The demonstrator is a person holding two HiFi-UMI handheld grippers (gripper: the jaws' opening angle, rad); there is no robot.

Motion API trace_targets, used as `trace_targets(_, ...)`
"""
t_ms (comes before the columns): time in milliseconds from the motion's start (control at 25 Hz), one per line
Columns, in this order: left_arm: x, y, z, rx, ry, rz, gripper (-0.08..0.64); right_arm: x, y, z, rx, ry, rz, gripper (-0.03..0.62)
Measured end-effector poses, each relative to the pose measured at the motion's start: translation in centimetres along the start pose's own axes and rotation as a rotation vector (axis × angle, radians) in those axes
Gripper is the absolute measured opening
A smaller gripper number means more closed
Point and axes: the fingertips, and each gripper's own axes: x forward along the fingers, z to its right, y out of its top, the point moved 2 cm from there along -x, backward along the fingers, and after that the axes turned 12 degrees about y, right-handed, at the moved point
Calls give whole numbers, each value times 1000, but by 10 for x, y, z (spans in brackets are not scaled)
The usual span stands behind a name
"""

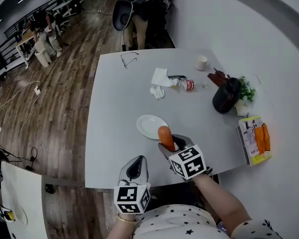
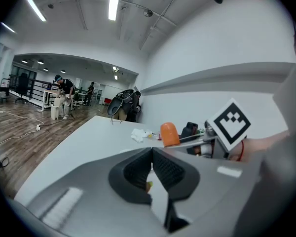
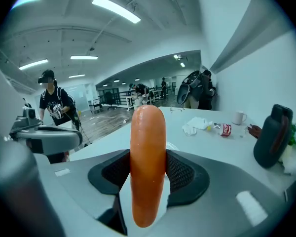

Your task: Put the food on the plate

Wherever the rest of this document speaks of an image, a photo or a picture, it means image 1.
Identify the white round plate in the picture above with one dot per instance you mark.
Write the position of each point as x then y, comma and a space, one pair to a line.
148, 126

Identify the white star print shirt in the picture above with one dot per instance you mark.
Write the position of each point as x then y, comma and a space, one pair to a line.
174, 223

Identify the clear bottle cap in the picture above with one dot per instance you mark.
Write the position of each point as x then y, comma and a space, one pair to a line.
205, 85

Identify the white side table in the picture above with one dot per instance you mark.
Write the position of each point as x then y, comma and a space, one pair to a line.
22, 190

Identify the green potted plant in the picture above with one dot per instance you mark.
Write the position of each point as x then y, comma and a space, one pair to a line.
246, 91

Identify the large crumpled white tissue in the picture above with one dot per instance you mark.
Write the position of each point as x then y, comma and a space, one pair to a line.
160, 77

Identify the orange snack packet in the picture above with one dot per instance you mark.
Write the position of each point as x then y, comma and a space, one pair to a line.
255, 141

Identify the black floor box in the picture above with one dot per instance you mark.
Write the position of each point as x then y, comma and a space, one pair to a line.
49, 188

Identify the white trash bin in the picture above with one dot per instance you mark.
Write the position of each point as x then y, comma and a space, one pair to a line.
43, 57

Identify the orange sausage food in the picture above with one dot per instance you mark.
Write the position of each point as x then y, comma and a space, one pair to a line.
166, 137

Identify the black round bag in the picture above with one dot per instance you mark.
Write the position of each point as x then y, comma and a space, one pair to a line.
225, 97

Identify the white power strip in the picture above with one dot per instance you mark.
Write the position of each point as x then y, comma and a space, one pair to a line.
37, 90

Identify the small white plate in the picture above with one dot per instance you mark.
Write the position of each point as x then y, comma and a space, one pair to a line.
22, 214

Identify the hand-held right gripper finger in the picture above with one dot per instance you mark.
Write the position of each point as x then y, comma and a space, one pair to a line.
163, 150
182, 141

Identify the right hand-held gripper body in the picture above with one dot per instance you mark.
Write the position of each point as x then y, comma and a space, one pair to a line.
188, 162

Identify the small crumpled white tissue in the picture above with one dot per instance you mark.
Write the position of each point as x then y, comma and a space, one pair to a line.
157, 92

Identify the person's left forearm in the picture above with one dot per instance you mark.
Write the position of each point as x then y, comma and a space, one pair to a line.
120, 229

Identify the black shell chair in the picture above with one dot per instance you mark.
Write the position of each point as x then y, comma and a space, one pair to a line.
122, 14

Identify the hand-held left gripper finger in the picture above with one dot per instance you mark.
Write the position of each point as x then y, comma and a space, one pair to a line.
145, 169
124, 169

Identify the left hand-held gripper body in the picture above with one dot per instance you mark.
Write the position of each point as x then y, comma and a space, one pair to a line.
129, 198

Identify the black frame eyeglasses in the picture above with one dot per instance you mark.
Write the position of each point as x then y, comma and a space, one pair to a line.
127, 58

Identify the black metal railing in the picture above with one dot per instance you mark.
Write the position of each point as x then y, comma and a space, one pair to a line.
0, 51

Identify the spare hand-held gripper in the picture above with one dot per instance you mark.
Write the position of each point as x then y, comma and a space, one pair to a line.
1, 212

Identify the wooden top desk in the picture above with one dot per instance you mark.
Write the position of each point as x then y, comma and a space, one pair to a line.
23, 40

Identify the red label plastic bottle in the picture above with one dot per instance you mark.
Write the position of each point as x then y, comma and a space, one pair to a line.
188, 84

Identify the brown leather pouch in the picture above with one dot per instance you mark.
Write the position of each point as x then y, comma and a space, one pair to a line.
216, 78

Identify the white mug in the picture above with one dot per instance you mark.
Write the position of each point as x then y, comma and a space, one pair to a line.
201, 62

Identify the person's right forearm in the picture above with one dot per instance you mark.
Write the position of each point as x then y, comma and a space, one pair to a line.
221, 205

